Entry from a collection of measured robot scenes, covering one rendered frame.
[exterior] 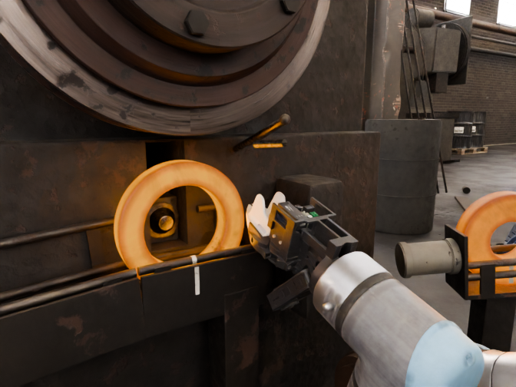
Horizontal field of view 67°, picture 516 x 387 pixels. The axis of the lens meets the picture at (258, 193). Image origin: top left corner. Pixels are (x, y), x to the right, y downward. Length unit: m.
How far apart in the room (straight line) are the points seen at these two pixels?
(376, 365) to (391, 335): 0.04
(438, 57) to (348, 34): 7.52
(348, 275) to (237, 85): 0.27
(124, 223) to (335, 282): 0.27
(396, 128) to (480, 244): 2.43
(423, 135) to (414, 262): 2.51
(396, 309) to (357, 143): 0.48
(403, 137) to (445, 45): 5.53
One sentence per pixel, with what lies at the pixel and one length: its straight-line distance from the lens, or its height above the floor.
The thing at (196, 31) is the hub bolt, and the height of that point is 0.99.
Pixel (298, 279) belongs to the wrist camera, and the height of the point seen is 0.70.
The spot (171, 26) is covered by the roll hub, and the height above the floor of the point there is 0.99.
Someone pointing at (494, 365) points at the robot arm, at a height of 0.63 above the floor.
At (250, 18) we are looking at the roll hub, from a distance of 0.47.
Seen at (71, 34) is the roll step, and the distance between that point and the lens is 0.47.
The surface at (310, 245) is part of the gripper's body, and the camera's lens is 0.50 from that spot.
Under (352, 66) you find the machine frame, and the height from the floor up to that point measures 1.01.
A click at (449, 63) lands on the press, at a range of 8.63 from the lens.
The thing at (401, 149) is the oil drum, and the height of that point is 0.66.
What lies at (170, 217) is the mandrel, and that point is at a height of 0.75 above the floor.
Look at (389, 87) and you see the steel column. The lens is 4.75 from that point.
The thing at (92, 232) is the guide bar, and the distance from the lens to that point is 0.59.
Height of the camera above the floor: 0.90
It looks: 11 degrees down
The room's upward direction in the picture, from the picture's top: straight up
